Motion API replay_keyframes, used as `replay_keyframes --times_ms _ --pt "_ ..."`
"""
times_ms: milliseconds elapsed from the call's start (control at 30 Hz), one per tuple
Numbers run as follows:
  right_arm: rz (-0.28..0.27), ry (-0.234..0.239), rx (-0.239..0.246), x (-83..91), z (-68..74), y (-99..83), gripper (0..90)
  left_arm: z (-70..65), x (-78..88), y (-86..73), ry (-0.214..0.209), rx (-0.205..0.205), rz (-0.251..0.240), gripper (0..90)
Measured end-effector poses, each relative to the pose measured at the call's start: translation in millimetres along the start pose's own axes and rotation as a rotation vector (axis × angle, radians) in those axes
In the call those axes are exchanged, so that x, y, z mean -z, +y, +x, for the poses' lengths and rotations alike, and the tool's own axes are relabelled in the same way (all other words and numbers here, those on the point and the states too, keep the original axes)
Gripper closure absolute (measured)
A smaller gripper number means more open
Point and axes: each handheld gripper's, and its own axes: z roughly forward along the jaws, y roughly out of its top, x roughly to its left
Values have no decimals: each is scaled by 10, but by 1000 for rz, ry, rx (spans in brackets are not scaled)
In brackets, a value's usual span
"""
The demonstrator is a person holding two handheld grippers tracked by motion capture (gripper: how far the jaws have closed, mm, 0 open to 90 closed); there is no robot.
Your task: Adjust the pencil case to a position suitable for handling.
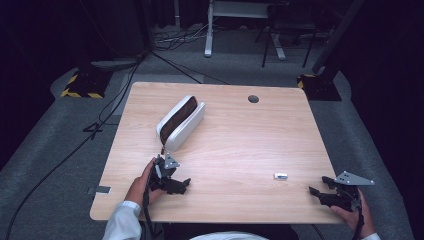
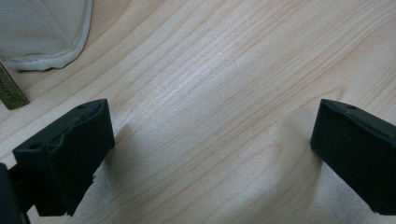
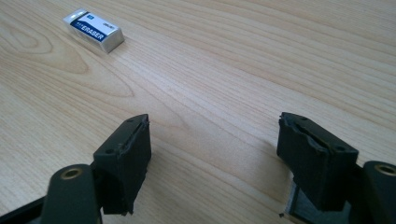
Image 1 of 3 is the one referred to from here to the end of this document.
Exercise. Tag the yellow black striped stand base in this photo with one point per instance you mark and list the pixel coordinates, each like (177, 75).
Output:
(85, 85)
(321, 88)

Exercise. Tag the person's right hand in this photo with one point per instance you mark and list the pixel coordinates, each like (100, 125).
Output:
(361, 221)

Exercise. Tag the small white eraser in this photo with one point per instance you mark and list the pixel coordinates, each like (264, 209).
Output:
(280, 176)

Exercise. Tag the person's left hand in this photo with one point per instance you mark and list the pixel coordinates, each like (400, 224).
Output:
(138, 190)

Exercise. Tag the slanted grey metal post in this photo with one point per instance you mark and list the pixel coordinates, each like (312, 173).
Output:
(336, 36)

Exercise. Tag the white pencil case brown inside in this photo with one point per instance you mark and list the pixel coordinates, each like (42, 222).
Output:
(185, 126)

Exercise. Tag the person's white-clothed torso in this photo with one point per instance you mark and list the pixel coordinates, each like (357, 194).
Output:
(230, 236)

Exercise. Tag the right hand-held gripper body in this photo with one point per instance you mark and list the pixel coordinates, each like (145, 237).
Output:
(345, 196)

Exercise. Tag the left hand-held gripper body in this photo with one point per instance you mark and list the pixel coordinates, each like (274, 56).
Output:
(162, 173)

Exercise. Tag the black metal chair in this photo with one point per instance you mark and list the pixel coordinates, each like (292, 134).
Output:
(290, 20)

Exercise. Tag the grey tape strip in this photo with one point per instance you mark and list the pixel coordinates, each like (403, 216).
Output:
(101, 190)

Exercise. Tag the white desk frame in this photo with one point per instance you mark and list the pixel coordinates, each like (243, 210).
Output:
(209, 36)

